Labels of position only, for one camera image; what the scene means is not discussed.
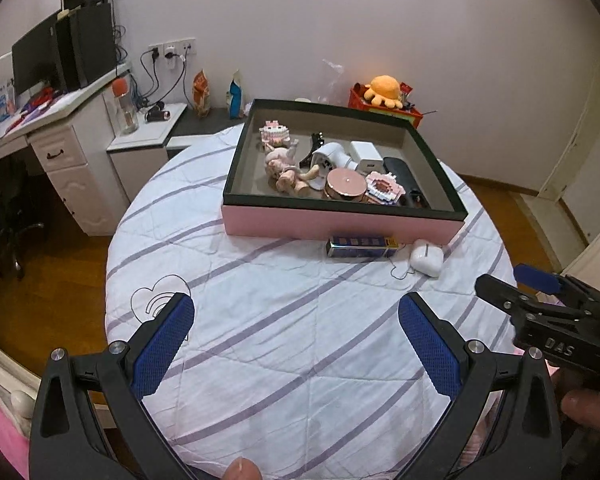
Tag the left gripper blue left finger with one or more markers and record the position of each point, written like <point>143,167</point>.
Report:
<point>153,346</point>

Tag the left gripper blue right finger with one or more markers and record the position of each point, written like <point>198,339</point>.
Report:
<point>439,347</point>

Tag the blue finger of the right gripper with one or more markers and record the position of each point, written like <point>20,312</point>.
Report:
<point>546,282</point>
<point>519,306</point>

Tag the white earbuds case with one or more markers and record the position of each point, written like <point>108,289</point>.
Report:
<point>426,258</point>

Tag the blue rectangular small box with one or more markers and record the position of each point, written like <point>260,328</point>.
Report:
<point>340,246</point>

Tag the pink purple block figure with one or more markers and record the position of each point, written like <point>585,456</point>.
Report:
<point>383,189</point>

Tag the rose gold cylinder jar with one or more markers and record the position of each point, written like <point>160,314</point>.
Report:
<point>346,185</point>

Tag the white square charger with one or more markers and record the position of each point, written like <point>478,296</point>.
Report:
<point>366,157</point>

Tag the white travel plug adapter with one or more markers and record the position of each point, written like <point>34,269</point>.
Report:
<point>332,156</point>

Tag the black hair clip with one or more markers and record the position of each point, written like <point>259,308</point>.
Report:
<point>317,141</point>

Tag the pink doll figurine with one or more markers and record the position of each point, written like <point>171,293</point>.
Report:
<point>281,167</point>

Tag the pink white block cat figure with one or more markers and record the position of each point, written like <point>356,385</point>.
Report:
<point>275,135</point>

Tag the person's right hand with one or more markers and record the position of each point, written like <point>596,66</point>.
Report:
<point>576,403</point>

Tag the person's left hand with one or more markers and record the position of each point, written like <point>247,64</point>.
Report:
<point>242,469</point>

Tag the white striped quilt cover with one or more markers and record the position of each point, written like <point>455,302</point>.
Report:
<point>295,361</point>

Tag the pink printed bedsheet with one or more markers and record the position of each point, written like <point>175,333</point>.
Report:
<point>14,446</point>

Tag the pink and black storage box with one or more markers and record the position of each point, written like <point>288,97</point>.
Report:
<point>252,206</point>

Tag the orange octopus plush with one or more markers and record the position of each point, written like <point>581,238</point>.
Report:
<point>384,90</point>

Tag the red toy crate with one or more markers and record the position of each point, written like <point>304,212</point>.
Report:
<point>357,102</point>

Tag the clear bottle red cap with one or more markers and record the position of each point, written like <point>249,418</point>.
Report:
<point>126,114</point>

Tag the white desk with drawers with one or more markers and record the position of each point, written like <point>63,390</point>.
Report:
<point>70,140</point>

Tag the plastic bag of oranges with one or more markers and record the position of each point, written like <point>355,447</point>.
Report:
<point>335,83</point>

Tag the orange snack bag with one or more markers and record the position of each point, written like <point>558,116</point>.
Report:
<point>201,94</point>

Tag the blue white snack bag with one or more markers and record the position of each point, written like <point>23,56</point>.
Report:
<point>235,97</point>

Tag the black computer monitor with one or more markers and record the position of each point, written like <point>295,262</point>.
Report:
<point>36,57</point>

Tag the small black camera gadget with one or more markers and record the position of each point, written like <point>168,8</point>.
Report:
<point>157,113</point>

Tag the white wall power strip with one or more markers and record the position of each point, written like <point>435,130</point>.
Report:
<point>179,47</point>

